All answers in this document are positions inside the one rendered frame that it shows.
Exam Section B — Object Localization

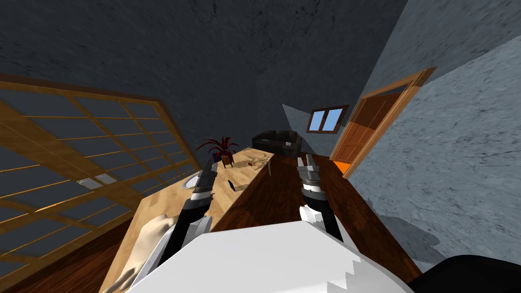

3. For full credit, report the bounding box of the brown framed window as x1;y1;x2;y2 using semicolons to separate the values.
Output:
305;104;351;135

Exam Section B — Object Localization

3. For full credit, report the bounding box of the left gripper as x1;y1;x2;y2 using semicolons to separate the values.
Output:
193;157;220;201

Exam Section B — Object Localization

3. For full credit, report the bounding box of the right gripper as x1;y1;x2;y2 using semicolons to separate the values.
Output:
297;154;323;193

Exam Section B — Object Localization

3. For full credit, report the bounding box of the white plate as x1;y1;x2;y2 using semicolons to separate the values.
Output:
181;172;201;191

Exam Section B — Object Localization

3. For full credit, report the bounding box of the large wooden lattice window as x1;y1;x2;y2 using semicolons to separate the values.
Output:
0;72;201;292

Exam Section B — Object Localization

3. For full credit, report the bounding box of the red potted plant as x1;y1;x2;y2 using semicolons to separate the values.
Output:
194;136;241;169

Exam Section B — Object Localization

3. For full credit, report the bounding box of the light wooden table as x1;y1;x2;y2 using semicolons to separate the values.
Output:
99;147;275;293

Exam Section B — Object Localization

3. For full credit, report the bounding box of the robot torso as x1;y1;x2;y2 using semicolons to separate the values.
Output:
125;221;413;293

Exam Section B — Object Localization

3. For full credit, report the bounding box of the orange wooden door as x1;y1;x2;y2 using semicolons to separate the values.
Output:
329;92;403;164

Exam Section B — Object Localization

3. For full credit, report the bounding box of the black sofa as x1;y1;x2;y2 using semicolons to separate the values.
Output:
251;130;303;159

